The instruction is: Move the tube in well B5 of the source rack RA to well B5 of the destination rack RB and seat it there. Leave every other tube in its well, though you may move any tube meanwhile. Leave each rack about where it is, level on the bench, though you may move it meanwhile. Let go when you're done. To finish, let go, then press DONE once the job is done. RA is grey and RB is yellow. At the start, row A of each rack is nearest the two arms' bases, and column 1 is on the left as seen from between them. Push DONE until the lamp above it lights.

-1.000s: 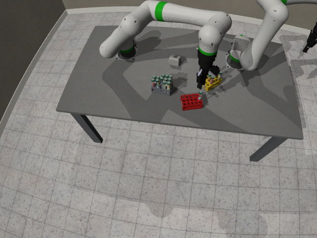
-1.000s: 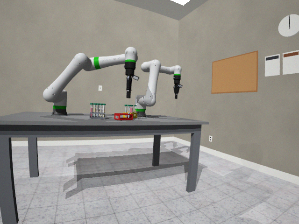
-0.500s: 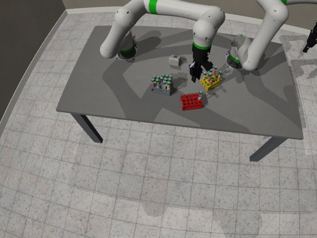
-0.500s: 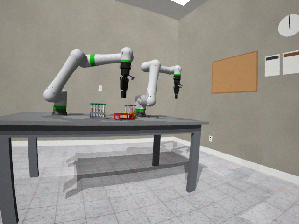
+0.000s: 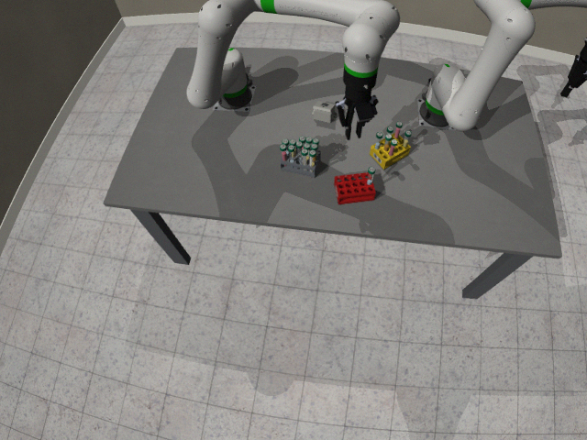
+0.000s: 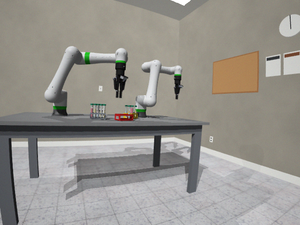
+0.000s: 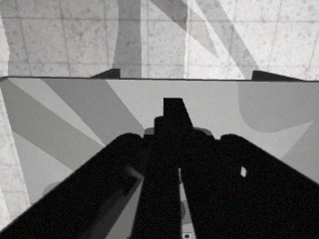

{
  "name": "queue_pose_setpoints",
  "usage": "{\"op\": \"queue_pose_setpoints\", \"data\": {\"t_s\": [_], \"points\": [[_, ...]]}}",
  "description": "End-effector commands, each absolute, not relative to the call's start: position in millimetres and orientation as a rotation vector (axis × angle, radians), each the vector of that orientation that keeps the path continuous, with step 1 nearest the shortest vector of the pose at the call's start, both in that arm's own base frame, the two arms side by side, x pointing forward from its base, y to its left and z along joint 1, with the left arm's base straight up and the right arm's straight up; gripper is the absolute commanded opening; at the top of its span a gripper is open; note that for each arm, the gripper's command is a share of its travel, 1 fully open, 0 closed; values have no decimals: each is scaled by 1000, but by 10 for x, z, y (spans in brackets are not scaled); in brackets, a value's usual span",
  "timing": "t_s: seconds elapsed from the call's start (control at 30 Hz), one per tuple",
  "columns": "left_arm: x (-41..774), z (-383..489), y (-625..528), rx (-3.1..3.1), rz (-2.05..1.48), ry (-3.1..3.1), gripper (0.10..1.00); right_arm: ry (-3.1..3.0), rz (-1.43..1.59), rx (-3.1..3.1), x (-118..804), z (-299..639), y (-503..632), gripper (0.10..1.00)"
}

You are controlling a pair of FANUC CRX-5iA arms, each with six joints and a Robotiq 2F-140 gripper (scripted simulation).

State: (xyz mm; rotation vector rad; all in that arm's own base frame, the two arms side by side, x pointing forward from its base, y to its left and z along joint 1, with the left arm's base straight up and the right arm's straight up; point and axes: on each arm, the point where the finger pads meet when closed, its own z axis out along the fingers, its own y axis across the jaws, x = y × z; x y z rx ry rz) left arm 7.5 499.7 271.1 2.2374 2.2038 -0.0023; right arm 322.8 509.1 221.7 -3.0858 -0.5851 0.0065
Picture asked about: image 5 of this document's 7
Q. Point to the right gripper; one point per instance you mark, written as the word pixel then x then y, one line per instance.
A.
pixel 358 97

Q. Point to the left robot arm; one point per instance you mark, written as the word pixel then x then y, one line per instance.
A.
pixel 511 29

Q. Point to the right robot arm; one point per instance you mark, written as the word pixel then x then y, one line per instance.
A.
pixel 218 20

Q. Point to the sample tube with pale yellow liquid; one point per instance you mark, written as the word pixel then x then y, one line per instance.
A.
pixel 407 136

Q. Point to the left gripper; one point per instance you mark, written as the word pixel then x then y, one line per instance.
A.
pixel 578 73

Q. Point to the yellow tube rack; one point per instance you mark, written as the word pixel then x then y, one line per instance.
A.
pixel 382 158

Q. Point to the red rack with round wells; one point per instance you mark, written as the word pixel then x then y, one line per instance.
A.
pixel 354 193

